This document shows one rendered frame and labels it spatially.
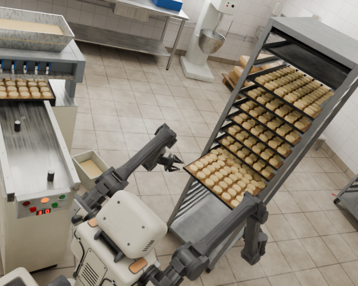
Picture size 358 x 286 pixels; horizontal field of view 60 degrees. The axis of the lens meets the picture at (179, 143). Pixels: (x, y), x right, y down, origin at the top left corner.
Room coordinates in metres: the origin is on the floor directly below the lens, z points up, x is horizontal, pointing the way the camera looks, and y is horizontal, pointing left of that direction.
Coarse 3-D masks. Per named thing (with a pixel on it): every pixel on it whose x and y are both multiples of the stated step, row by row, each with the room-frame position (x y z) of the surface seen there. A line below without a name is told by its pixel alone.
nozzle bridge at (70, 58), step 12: (0, 48) 1.43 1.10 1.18; (72, 48) 1.77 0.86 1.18; (12, 60) 1.48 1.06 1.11; (24, 60) 1.52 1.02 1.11; (36, 60) 1.49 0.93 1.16; (48, 60) 1.54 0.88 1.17; (60, 60) 1.58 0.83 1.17; (72, 60) 1.63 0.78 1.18; (84, 60) 1.68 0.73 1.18; (0, 72) 1.41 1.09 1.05; (60, 72) 1.66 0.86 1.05; (72, 72) 1.70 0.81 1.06; (72, 84) 1.74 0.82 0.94; (72, 96) 1.75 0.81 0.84
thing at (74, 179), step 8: (48, 104) 1.49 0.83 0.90; (48, 112) 1.42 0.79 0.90; (48, 120) 1.41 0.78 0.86; (56, 120) 1.39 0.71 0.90; (56, 128) 1.32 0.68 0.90; (56, 136) 1.27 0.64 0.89; (56, 144) 1.26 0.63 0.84; (64, 144) 1.23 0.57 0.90; (64, 152) 1.17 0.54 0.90; (64, 160) 1.14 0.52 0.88; (72, 168) 1.09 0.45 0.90; (72, 176) 1.04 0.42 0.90; (72, 184) 1.02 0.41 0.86
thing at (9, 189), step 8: (0, 128) 1.15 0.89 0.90; (0, 136) 1.10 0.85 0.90; (0, 144) 1.05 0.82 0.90; (0, 152) 1.00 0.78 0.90; (0, 160) 0.98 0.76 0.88; (8, 168) 0.93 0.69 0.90; (8, 176) 0.89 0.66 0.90; (8, 184) 0.85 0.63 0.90; (8, 192) 0.81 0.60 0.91; (8, 200) 0.81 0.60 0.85
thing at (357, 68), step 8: (352, 72) 1.43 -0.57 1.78; (344, 80) 1.44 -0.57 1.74; (352, 80) 1.42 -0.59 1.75; (344, 88) 1.43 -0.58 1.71; (336, 96) 1.43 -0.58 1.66; (328, 104) 1.43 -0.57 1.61; (328, 112) 1.42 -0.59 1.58; (320, 120) 1.43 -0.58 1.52; (312, 128) 1.43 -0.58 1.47; (304, 136) 1.43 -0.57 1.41; (304, 144) 1.42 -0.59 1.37; (296, 152) 1.43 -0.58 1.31; (288, 160) 1.43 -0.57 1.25; (280, 168) 1.44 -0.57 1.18; (280, 176) 1.42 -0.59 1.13; (272, 184) 1.43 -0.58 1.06; (264, 192) 1.43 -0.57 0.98; (240, 224) 1.43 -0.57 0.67; (232, 240) 1.42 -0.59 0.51; (224, 248) 1.43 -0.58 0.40; (216, 256) 1.43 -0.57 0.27
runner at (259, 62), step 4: (272, 56) 1.83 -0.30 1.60; (276, 56) 1.89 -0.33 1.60; (256, 60) 1.64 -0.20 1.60; (260, 60) 1.69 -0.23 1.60; (264, 60) 1.75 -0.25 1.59; (268, 60) 1.80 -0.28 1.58; (272, 60) 1.84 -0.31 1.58; (276, 60) 1.88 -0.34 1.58; (280, 60) 1.91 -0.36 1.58; (252, 64) 1.62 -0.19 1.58; (256, 64) 1.66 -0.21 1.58; (260, 64) 1.68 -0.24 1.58; (264, 64) 1.71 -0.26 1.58
